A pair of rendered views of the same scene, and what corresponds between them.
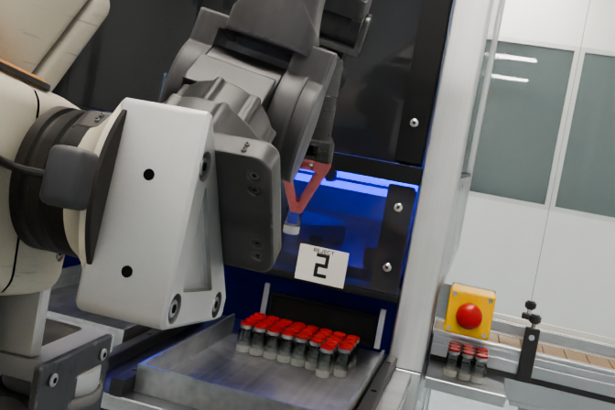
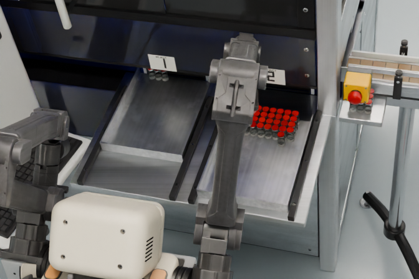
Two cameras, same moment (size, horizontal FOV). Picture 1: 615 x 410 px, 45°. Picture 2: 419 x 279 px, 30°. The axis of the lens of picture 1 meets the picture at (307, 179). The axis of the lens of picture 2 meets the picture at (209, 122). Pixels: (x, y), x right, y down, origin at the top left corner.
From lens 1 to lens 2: 1.47 m
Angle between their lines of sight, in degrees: 45
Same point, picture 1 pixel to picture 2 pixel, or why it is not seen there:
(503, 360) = (385, 89)
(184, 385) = not seen: hidden behind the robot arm
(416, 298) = (326, 87)
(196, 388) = not seen: hidden behind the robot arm
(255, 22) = (215, 222)
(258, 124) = (226, 263)
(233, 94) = (217, 260)
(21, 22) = (153, 261)
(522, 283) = not seen: outside the picture
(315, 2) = (232, 214)
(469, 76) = not seen: outside the picture
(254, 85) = (221, 246)
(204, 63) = (204, 242)
